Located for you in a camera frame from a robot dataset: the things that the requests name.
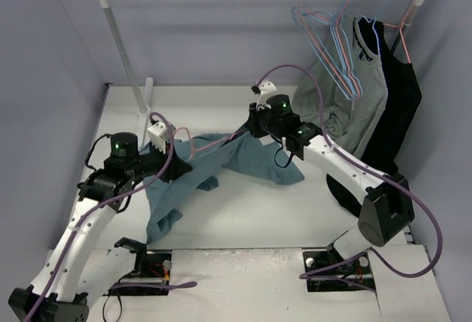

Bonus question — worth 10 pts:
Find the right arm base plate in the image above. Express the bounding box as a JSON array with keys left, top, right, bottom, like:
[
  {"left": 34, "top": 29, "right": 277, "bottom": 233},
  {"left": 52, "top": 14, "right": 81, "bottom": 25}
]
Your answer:
[{"left": 302, "top": 250, "right": 376, "bottom": 293}]

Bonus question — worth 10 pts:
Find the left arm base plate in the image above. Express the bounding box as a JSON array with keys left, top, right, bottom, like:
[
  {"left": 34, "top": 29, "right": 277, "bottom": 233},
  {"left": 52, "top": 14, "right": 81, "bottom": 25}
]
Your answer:
[{"left": 106, "top": 237, "right": 172, "bottom": 296}]

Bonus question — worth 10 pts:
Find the black looped cable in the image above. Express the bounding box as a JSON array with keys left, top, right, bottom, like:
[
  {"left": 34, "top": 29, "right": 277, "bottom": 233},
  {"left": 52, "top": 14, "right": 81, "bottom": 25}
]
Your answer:
[{"left": 102, "top": 294, "right": 125, "bottom": 322}]

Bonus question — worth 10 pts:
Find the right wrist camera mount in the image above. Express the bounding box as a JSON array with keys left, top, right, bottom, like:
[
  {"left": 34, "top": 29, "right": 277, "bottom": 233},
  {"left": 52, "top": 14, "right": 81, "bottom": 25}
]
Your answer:
[{"left": 251, "top": 80, "right": 277, "bottom": 110}]

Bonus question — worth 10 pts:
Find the blue wire hanger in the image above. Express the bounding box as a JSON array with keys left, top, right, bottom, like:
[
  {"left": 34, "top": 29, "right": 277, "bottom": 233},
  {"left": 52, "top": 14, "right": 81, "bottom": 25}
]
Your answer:
[{"left": 291, "top": 0, "right": 361, "bottom": 100}]

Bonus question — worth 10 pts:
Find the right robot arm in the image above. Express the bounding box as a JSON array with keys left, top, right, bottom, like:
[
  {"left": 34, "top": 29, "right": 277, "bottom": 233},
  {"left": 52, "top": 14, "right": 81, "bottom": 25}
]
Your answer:
[{"left": 245, "top": 94, "right": 414, "bottom": 272}]

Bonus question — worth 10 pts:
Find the black tank top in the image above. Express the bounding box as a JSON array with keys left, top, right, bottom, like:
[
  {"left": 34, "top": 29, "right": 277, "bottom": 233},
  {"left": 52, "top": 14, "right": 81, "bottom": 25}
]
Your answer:
[{"left": 326, "top": 18, "right": 423, "bottom": 220}]

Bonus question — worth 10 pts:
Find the pink hanger at rack end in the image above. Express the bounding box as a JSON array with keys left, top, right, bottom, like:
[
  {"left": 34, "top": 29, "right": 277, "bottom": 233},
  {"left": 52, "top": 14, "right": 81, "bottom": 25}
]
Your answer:
[{"left": 383, "top": 0, "right": 419, "bottom": 63}]

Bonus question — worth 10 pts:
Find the grey sweatshirt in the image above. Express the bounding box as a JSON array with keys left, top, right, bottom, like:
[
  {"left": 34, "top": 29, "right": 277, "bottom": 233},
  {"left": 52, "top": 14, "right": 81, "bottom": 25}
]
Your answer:
[{"left": 291, "top": 15, "right": 388, "bottom": 158}]

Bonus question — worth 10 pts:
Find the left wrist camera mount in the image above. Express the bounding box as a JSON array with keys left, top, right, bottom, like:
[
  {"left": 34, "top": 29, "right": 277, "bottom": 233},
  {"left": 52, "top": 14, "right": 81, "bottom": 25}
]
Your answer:
[{"left": 147, "top": 121, "right": 175, "bottom": 155}]

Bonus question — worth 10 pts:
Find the pink wire hanger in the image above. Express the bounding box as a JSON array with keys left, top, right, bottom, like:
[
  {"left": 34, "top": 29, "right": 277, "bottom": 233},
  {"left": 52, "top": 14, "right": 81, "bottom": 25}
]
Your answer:
[
  {"left": 173, "top": 127, "right": 243, "bottom": 160},
  {"left": 297, "top": 0, "right": 364, "bottom": 98}
]

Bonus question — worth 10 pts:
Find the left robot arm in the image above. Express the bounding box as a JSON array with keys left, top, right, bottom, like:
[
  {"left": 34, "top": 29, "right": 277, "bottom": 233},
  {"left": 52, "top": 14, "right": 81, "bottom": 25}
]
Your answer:
[{"left": 8, "top": 132, "right": 192, "bottom": 321}]

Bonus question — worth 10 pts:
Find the blue t shirt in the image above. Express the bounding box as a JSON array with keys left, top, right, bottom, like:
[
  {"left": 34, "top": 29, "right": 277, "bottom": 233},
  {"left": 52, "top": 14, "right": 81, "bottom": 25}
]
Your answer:
[{"left": 144, "top": 132, "right": 305, "bottom": 244}]

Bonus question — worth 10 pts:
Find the blue hanger holding tank top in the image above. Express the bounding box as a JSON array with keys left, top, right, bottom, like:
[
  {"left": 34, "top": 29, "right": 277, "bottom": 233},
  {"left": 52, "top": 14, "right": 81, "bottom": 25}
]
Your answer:
[{"left": 359, "top": 0, "right": 390, "bottom": 56}]

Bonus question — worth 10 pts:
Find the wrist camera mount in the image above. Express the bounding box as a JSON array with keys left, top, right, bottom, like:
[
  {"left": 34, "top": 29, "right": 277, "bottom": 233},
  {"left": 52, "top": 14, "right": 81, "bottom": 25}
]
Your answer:
[
  {"left": 147, "top": 121, "right": 175, "bottom": 155},
  {"left": 251, "top": 80, "right": 277, "bottom": 110}
]

